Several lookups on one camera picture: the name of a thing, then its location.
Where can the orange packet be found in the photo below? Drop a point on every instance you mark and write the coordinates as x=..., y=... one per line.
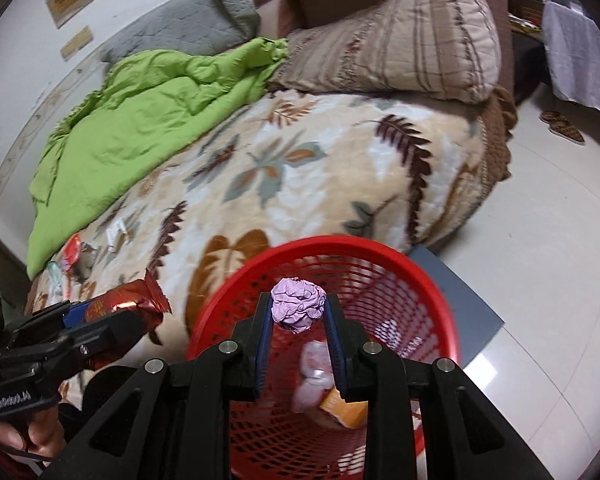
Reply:
x=347, y=412

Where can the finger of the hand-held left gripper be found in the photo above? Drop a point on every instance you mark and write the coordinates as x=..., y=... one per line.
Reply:
x=115, y=332
x=72, y=312

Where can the lavender cloth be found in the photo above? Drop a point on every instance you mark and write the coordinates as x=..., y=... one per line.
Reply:
x=580, y=55

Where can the grey crumpled wrapper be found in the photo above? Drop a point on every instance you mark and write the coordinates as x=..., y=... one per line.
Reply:
x=86, y=264

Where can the grey floor mat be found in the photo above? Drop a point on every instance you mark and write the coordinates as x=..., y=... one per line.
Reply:
x=460, y=300

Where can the red-brown shiny snack wrapper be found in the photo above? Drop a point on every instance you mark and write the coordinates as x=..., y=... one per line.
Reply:
x=130, y=297

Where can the teal tissue packet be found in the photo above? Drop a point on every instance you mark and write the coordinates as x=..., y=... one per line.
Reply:
x=54, y=273

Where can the white plastic bag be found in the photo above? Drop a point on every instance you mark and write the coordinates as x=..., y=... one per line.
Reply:
x=312, y=362

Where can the grey quilted blanket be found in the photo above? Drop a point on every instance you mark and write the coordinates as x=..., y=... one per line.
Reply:
x=190, y=25

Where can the red mesh basket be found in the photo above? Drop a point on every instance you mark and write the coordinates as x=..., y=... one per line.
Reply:
x=380, y=280

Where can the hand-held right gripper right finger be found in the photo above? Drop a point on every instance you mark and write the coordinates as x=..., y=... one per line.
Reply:
x=336, y=345

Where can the blue and white box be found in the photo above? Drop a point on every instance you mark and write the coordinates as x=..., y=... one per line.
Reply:
x=113, y=235

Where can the purple paper ball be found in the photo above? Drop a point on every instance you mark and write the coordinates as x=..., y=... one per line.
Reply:
x=299, y=305

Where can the cluttered dark table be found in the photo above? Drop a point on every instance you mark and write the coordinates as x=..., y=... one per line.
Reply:
x=525, y=12

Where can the striped brown pillow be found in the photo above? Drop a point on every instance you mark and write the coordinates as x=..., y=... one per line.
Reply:
x=395, y=40

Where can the person's left hand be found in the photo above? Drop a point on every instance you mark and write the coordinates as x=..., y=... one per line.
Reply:
x=40, y=435

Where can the small wooden wall plaque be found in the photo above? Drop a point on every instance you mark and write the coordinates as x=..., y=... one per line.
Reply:
x=76, y=42

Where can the green quilt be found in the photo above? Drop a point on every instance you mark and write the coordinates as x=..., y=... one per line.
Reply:
x=130, y=125

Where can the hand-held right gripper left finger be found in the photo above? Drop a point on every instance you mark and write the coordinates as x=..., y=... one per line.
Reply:
x=264, y=345

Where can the leaf-printed beige blanket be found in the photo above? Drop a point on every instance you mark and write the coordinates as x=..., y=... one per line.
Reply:
x=330, y=160

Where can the brown knitted bedspread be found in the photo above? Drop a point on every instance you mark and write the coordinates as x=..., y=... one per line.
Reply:
x=495, y=132

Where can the leopard-print slipper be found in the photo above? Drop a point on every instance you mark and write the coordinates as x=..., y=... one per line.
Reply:
x=570, y=133
x=552, y=117

